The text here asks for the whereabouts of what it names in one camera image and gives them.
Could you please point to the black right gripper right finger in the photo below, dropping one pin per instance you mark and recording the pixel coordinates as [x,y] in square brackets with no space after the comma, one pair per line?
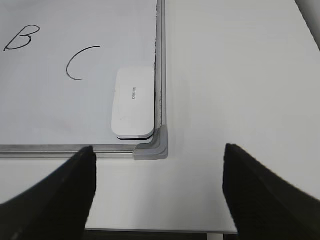
[264,206]

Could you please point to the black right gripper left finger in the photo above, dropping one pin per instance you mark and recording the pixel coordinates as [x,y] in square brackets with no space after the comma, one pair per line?
[56,208]

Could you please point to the white whiteboard eraser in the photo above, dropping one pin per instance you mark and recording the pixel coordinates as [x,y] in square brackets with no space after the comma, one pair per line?
[133,110]

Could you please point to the white whiteboard with aluminium frame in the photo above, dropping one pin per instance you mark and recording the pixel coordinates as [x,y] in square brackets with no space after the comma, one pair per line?
[59,61]

